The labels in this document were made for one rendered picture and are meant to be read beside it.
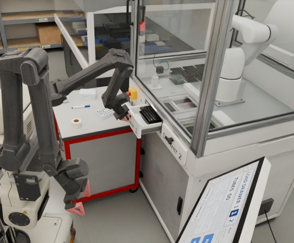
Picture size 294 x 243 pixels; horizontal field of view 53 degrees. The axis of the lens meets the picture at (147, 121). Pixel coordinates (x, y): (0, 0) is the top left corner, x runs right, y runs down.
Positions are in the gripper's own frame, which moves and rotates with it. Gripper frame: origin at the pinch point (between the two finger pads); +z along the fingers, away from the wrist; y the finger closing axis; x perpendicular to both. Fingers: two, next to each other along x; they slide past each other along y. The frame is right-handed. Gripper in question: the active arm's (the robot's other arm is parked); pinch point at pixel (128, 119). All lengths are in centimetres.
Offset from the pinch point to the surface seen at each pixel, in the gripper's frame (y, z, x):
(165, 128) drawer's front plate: 14.7, 8.5, -18.4
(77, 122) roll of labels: -29.0, -8.5, 21.6
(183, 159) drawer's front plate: 12.3, 11.5, -43.4
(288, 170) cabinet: 63, 83, -53
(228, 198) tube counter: 18, -17, -91
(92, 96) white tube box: -15, 4, 55
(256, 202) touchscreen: 24, -21, -101
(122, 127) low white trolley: -8.4, 12.7, 12.3
